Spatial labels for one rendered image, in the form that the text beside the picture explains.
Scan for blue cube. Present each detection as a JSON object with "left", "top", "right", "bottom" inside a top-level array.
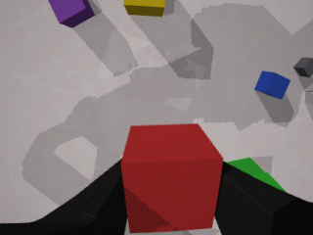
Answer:
[{"left": 254, "top": 70, "right": 291, "bottom": 101}]

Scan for yellow block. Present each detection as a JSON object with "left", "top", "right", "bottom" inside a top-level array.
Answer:
[{"left": 124, "top": 0, "right": 165, "bottom": 17}]

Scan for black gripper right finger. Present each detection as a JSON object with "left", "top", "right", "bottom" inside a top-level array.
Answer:
[{"left": 215, "top": 162, "right": 313, "bottom": 235}]

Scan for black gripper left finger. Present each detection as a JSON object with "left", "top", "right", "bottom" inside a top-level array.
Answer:
[{"left": 0, "top": 160, "right": 128, "bottom": 235}]

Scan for green block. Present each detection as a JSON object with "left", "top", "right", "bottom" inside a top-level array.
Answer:
[
  {"left": 252, "top": 172, "right": 286, "bottom": 192},
  {"left": 226, "top": 158, "right": 265, "bottom": 175}
]

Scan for purple cube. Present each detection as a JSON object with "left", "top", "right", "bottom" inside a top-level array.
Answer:
[{"left": 48, "top": 0, "right": 95, "bottom": 28}]

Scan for red block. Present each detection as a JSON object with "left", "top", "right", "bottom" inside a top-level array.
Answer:
[{"left": 121, "top": 124, "right": 223, "bottom": 234}]

